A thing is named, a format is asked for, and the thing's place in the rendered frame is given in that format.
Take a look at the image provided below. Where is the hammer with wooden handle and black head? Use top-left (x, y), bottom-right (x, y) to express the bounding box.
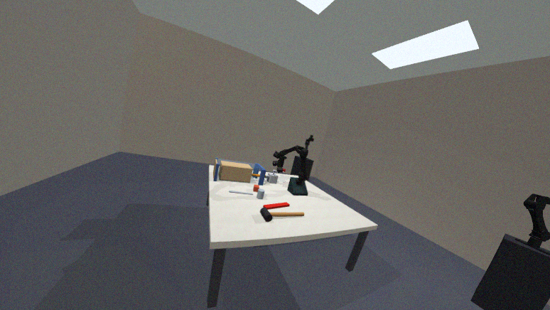
top-left (260, 208), bottom-right (304, 222)

